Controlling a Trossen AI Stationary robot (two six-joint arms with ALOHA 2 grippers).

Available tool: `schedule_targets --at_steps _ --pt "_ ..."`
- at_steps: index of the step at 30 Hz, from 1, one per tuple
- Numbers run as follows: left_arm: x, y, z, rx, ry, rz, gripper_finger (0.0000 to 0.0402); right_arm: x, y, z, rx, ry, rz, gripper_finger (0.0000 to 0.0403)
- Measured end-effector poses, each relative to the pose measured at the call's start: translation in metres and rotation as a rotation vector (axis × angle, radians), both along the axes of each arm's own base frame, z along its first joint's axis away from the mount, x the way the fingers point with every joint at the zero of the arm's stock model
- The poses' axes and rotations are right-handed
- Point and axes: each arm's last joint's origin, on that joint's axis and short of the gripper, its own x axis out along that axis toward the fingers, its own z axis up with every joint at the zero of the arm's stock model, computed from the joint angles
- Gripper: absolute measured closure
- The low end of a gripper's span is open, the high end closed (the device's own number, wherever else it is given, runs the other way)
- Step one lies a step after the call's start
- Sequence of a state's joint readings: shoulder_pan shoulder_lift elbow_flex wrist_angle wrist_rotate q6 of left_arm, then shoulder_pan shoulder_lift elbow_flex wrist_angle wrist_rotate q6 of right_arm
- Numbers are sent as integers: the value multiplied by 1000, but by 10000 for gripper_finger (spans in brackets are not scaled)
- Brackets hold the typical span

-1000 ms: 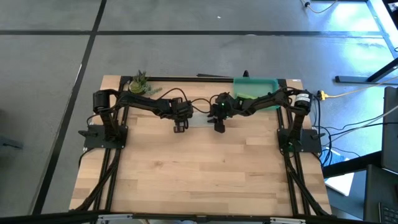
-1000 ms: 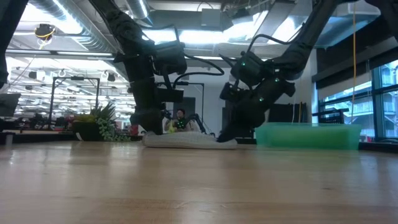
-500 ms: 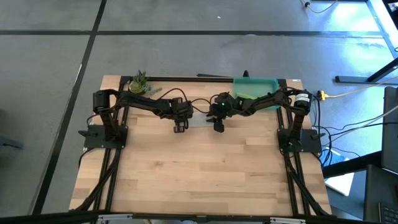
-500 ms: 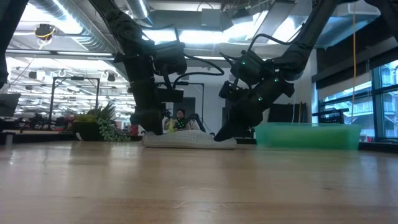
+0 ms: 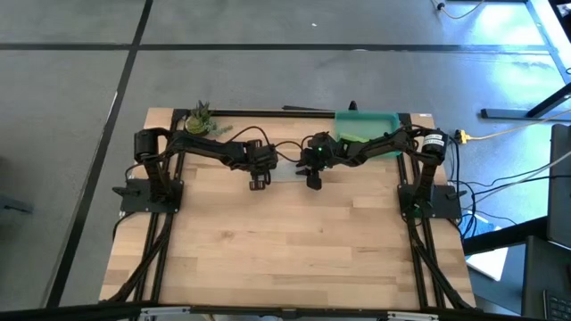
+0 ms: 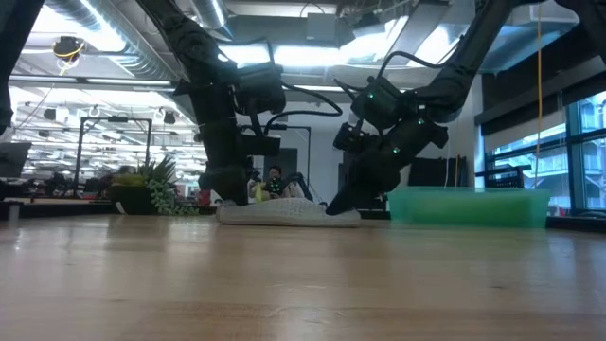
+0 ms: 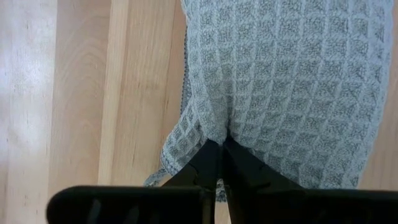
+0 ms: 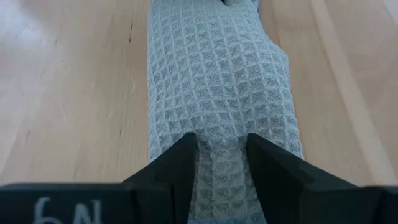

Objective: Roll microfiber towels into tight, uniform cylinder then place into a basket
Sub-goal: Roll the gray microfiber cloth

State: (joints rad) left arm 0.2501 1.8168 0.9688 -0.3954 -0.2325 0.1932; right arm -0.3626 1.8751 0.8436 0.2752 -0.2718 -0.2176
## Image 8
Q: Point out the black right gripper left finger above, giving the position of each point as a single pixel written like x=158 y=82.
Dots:
x=140 y=199

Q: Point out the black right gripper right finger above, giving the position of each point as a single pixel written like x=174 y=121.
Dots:
x=304 y=199

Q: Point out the grey waffle microfiber towel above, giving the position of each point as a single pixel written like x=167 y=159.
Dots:
x=217 y=87

